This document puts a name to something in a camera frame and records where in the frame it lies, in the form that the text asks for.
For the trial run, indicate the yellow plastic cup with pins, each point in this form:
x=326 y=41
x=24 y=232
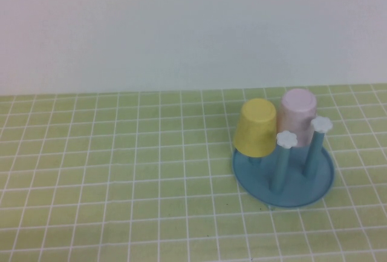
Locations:
x=255 y=129

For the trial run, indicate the pink plastic cup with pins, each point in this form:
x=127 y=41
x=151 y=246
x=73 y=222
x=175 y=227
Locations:
x=294 y=113

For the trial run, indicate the blue cup stand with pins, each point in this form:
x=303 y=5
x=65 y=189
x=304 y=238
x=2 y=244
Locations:
x=296 y=189

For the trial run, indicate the green checkered tablecloth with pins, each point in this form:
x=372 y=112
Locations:
x=136 y=168

